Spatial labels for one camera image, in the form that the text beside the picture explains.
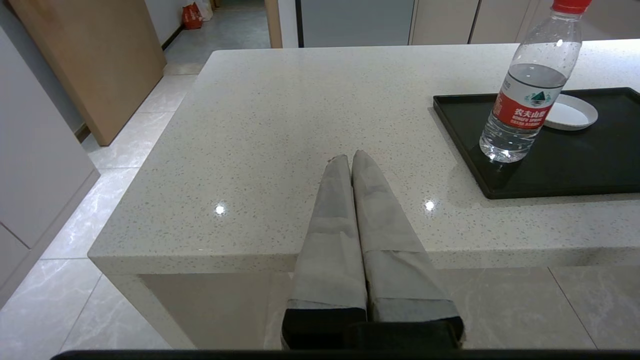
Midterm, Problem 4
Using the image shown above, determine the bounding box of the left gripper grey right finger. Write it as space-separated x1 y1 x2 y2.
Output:
351 149 466 349

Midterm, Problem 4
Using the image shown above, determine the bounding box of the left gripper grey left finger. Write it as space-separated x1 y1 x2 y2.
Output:
281 154 368 350

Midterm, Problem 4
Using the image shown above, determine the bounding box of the round white coaster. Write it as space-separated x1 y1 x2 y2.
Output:
544 94 599 132

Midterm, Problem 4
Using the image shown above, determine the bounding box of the clear water bottle red label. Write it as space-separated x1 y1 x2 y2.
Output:
479 0 593 164

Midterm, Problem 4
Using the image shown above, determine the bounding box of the black rectangular serving tray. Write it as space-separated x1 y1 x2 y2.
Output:
433 87 640 200

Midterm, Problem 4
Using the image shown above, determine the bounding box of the tall grey refrigerator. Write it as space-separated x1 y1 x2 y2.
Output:
295 0 418 49

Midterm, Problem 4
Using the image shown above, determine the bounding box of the grey sink cabinet door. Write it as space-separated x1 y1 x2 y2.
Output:
410 0 481 46
470 0 543 45

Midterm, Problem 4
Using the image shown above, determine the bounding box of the red bag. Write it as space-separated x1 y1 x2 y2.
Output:
181 2 204 30

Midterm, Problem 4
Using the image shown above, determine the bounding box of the wooden entrance door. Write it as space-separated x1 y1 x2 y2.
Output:
9 0 167 147

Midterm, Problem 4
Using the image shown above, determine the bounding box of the white tall cabinet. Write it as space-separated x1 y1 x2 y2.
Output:
0 27 101 306

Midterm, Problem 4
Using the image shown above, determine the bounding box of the grey lower kitchen cabinet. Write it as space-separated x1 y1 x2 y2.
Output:
582 0 640 42

